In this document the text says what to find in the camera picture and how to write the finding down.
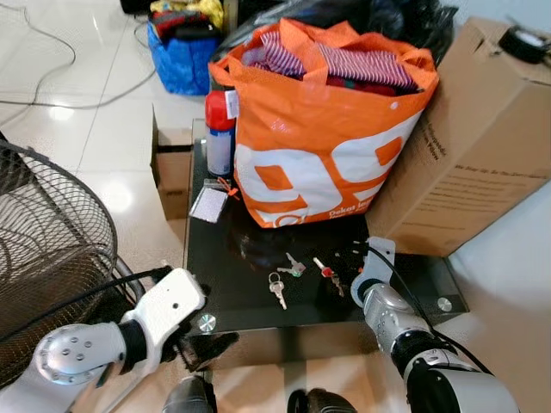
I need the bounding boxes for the key with red tag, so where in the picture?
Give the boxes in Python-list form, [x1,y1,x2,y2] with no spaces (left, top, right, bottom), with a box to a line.
[313,256,338,282]

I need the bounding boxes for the black left robot leg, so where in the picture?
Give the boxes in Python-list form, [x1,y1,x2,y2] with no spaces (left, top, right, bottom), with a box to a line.
[162,376,218,413]

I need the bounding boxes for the black robot leg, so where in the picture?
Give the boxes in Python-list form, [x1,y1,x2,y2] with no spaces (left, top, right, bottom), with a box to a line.
[287,388,359,413]
[162,376,218,413]

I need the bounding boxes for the key with green tag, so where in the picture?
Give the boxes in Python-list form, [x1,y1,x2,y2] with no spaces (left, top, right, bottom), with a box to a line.
[277,253,307,279]

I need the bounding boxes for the black glass low table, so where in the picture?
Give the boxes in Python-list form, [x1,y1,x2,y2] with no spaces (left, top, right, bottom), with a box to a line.
[183,119,471,335]

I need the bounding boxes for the orange white shopping bag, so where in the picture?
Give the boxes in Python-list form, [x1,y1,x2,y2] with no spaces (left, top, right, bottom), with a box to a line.
[209,17,441,230]

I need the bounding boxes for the black right robot leg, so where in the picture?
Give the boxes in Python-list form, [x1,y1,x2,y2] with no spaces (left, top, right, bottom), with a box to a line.
[287,388,359,413]

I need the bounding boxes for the small brown cardboard box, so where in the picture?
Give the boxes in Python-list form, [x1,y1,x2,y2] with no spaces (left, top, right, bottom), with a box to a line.
[152,103,195,221]

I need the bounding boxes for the large brown cardboard box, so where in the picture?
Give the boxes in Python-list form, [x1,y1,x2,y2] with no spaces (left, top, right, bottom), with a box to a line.
[365,17,551,258]

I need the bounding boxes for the red capped white bottle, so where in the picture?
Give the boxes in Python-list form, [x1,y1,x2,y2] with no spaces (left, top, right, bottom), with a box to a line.
[204,86,238,179]

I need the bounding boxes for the red white striped cloth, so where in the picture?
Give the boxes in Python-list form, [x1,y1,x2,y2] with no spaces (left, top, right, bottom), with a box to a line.
[244,32,421,96]

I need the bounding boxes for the blue plastic bag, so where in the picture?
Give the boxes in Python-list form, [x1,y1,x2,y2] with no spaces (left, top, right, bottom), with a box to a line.
[145,21,224,96]

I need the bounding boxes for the black plastic rubbish bag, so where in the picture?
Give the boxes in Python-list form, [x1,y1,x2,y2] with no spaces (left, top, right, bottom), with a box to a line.
[226,0,459,63]

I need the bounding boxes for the black tape roll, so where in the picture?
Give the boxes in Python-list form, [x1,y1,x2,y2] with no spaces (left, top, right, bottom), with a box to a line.
[498,26,551,66]

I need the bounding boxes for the yellow red clothes pile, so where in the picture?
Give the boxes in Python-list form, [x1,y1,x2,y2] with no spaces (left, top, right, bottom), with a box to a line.
[148,0,226,40]

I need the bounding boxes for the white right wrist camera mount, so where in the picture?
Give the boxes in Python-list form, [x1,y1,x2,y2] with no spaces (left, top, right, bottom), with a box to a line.
[351,237,398,307]

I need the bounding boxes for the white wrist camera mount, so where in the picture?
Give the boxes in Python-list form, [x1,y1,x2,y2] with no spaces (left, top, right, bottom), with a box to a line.
[351,237,398,307]
[127,268,208,364]

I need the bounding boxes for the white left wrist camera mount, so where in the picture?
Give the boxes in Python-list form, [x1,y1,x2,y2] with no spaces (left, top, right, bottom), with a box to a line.
[127,268,208,364]

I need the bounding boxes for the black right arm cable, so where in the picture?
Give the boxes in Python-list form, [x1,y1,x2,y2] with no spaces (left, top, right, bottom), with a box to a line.
[365,241,493,374]

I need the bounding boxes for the silver key with ring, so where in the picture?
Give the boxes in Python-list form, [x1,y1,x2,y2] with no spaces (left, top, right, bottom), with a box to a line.
[268,272,288,311]

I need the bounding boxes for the card tag with orange string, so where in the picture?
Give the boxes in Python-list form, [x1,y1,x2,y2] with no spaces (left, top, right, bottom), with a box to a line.
[189,176,239,225]

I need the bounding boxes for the black wire fan guard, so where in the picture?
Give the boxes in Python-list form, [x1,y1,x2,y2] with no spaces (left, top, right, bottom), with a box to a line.
[0,140,119,390]

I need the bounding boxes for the grey floor cable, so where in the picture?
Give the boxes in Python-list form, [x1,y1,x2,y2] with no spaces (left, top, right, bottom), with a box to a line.
[0,0,158,110]

